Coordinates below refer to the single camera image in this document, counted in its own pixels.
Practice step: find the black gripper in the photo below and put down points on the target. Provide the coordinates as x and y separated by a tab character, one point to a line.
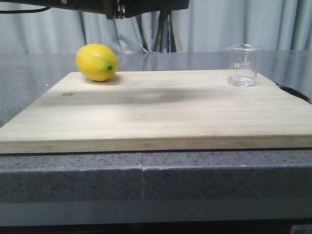
131	8

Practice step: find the steel double jigger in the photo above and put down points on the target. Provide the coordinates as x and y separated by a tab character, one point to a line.
175	42

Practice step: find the yellow lemon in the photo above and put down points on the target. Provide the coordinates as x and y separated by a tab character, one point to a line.
97	62

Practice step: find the clear glass beaker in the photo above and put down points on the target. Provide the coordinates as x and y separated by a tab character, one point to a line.
243	64

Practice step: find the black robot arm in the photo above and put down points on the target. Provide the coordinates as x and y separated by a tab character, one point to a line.
106	7

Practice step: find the grey curtain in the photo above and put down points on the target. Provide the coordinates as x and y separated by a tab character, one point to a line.
206	26

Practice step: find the wooden cutting board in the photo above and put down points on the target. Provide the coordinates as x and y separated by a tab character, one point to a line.
158	110

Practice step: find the black cutting board handle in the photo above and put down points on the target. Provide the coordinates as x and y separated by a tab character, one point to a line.
294	92

